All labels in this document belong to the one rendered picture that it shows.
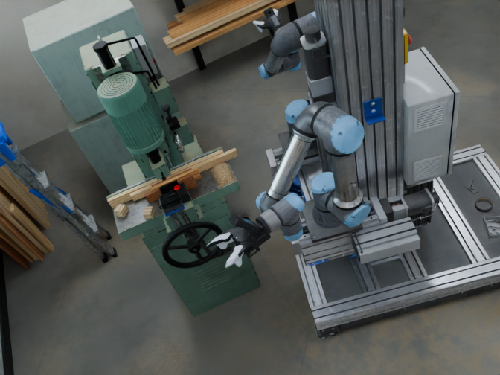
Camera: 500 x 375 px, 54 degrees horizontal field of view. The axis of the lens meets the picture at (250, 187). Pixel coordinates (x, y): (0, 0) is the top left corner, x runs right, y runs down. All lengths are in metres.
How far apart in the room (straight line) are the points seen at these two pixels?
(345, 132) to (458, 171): 1.64
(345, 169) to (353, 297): 1.03
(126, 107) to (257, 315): 1.47
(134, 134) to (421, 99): 1.16
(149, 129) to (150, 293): 1.40
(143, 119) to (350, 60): 0.85
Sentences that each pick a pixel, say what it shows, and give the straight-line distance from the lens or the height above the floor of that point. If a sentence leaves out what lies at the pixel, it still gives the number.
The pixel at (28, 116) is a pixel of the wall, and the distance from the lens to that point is 4.74.
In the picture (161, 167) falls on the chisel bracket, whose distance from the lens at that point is 2.29.
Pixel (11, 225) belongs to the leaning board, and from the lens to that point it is 3.63.
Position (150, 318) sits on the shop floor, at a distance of 3.15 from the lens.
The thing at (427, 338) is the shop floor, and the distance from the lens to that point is 2.80.
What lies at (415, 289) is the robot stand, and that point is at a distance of 2.67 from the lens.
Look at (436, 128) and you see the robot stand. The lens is 2.16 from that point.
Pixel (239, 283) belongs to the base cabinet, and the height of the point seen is 0.12.
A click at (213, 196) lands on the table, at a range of 2.33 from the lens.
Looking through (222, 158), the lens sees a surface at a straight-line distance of 2.41.
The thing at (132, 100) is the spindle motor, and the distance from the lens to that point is 2.03.
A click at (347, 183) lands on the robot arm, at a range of 1.82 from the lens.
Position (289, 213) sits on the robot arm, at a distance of 1.70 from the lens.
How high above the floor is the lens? 2.54
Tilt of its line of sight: 46 degrees down
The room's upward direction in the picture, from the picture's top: 19 degrees counter-clockwise
